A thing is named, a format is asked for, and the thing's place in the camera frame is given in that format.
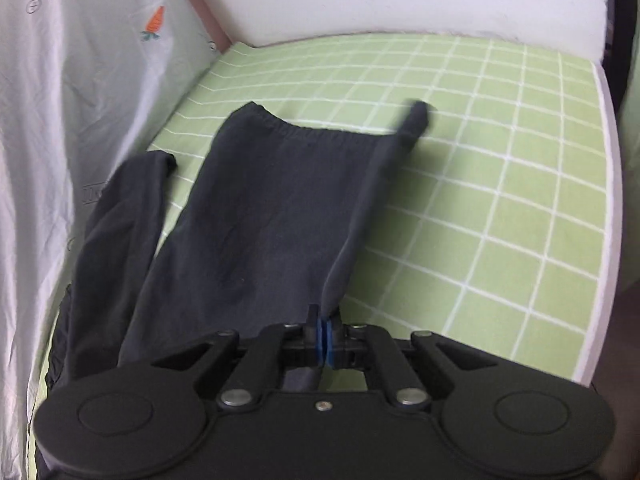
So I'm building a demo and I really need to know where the black long-sleeved garment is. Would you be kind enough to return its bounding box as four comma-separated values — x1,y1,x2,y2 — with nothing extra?
45,100,434,392

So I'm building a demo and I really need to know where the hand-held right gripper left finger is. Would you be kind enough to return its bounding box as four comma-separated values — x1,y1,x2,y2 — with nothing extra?
150,305,326,409

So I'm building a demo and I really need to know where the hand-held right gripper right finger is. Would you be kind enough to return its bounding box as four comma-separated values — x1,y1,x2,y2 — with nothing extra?
325,310,502,409

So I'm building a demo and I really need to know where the green checked bed sheet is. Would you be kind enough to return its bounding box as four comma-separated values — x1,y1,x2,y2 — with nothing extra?
30,32,609,480

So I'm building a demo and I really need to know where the white mattress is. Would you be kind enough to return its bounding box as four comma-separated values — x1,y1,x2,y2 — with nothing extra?
570,57,625,387

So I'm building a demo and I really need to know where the white carrot-print quilt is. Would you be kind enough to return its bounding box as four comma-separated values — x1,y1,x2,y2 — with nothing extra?
0,0,229,480

